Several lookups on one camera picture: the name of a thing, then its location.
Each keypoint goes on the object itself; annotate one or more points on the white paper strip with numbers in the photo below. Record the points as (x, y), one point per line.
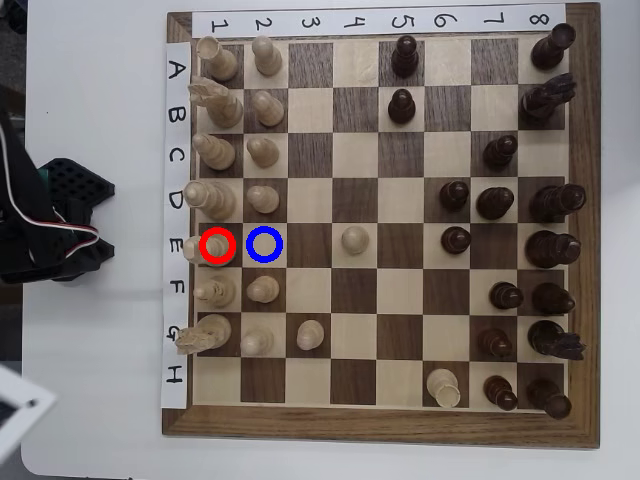
(375, 22)

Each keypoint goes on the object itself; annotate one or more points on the light wooden bishop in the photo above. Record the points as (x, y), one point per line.
(220, 291)
(217, 152)

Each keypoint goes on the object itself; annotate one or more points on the dark wooden rook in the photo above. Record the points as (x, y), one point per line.
(550, 47)
(547, 397)

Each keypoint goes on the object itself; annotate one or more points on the dark background object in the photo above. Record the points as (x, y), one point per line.
(10, 17)

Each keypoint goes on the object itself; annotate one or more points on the light wooden rook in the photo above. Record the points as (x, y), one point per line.
(442, 387)
(222, 62)

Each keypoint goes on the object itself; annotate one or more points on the light wooden pawn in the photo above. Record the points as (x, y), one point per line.
(269, 110)
(355, 240)
(257, 341)
(263, 199)
(267, 57)
(263, 289)
(310, 334)
(263, 152)

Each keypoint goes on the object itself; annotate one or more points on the black pawn C7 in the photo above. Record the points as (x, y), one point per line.
(499, 154)

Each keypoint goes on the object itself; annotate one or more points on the dark wooden knight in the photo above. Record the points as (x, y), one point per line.
(547, 337)
(542, 102)

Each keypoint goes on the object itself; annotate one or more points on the dark wooden king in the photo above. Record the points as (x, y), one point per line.
(550, 248)

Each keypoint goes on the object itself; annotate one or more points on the light wooden queen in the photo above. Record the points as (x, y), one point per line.
(212, 197)

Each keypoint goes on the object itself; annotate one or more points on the dark wooden pawn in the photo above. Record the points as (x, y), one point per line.
(500, 392)
(505, 296)
(495, 342)
(402, 107)
(404, 57)
(454, 196)
(495, 202)
(455, 240)

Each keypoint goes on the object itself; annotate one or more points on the dark wooden queen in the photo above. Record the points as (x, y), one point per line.
(555, 202)

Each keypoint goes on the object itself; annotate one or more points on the dark wooden bishop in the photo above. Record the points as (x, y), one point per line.
(550, 299)

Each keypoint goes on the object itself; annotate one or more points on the black and orange robot arm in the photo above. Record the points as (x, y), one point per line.
(75, 185)

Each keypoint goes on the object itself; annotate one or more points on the light wooden king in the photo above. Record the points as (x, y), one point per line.
(217, 246)

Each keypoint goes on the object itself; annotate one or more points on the wooden chessboard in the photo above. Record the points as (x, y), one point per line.
(310, 200)

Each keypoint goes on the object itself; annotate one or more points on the white paper strip with letters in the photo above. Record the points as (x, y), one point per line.
(175, 125)

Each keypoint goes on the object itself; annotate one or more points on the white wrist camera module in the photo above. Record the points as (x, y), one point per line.
(30, 415)

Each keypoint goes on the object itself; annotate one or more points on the light wooden knight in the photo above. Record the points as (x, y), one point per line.
(222, 107)
(210, 332)

